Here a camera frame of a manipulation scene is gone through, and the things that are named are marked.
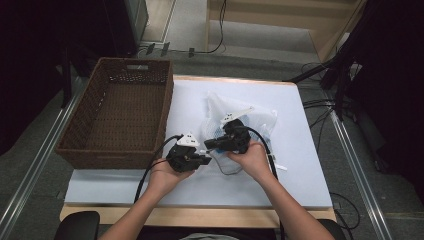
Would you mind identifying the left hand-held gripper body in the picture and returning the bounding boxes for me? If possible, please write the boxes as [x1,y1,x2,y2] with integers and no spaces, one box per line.
[165,132,203,173]

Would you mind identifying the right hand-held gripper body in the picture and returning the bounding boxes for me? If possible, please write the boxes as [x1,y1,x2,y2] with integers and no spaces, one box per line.
[219,106,255,155]

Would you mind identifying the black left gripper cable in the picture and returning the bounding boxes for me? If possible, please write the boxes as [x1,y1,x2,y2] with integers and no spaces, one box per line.
[133,133,185,204]

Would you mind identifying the blue garment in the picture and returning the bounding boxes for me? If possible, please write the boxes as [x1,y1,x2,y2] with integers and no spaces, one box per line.
[213,114,268,156]

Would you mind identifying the person's left hand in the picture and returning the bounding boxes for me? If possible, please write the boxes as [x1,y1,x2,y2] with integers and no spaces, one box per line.
[148,159,195,198]

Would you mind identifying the person's dark clothing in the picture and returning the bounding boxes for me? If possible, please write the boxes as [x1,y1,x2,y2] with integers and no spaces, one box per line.
[136,225,283,240]

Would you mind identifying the black floor cable bundle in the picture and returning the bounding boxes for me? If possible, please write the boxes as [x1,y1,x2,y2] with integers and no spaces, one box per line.
[301,61,338,154]

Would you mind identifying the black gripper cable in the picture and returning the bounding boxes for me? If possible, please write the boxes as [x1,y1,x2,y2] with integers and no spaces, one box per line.
[244,125,288,240]
[133,133,185,204]

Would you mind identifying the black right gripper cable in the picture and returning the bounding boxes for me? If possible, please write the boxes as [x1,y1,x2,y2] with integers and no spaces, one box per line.
[244,125,288,240]

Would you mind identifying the brown wicker basket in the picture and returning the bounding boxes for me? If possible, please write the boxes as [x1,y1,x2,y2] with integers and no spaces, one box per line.
[55,57,175,170]

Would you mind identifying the grey cabinet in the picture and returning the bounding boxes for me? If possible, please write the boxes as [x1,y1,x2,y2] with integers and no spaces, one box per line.
[123,0,150,44]

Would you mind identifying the white mesh laundry bag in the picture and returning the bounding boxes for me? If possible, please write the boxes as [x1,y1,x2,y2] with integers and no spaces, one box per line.
[199,90,280,177]

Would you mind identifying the black tripod stand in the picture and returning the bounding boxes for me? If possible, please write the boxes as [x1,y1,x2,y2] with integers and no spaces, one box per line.
[282,54,356,122]

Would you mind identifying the wooden platform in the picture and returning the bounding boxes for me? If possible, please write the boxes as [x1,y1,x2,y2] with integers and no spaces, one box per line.
[205,0,368,63]

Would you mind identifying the black chair armrest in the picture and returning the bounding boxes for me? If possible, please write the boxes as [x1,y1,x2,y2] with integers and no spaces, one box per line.
[54,210,101,240]

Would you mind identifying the person's right hand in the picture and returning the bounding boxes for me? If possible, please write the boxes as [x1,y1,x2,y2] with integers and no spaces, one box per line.
[226,140,276,184]

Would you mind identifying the aluminium floor rail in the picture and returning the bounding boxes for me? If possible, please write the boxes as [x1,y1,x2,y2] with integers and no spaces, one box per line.
[0,75,88,240]
[328,109,395,240]

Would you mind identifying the looped black floor cable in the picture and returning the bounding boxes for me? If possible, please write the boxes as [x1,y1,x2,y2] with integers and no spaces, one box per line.
[329,191,362,232]

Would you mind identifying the black curtain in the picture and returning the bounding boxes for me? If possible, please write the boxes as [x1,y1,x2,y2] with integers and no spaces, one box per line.
[343,0,424,204]
[0,0,136,156]

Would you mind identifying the thin black floor cable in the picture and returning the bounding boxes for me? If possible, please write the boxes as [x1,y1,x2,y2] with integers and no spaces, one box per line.
[166,0,228,55]

